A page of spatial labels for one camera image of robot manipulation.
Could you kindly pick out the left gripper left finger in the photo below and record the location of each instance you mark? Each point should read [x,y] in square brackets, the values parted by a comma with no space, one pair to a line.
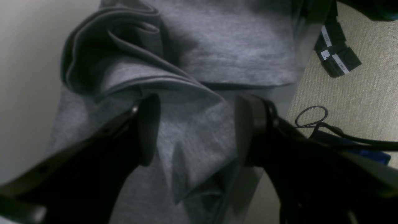
[81,184]

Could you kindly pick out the grey T-shirt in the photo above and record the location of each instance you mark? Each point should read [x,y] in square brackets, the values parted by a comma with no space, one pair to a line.
[196,55]

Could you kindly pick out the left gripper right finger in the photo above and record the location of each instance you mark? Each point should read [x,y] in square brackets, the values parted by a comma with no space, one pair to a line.
[316,183]

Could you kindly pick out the black labelled power box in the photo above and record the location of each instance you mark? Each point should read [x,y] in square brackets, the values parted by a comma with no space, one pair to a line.
[335,56]

